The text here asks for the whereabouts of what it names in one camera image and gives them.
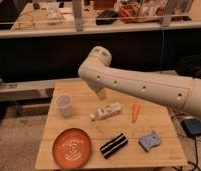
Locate wooden table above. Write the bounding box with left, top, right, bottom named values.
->
left=35, top=81, right=187, bottom=170

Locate grey metal post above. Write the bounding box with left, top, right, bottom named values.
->
left=72, top=0, right=83, bottom=31

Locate orange patterned plate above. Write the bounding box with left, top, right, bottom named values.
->
left=52, top=128, right=91, bottom=169

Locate white ceramic cup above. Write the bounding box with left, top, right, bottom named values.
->
left=55, top=94, right=72, bottom=117

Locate orange carrot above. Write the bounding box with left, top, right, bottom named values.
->
left=132, top=103, right=140, bottom=123

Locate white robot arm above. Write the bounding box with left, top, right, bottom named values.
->
left=78, top=46, right=201, bottom=120

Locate black white striped block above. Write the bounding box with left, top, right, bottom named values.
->
left=100, top=133, right=128, bottom=159

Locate black bag on shelf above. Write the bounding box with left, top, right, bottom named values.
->
left=95, top=10, right=118, bottom=25

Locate black cable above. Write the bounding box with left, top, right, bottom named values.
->
left=185, top=134, right=201, bottom=171

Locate black power adapter box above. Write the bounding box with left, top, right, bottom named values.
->
left=181, top=118, right=201, bottom=137

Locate white toy bottle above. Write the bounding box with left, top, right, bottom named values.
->
left=90, top=102, right=122, bottom=121

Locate orange tool on shelf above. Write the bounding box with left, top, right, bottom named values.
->
left=118, top=4, right=139, bottom=23

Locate blue sponge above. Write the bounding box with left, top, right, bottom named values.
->
left=138, top=131, right=162, bottom=152

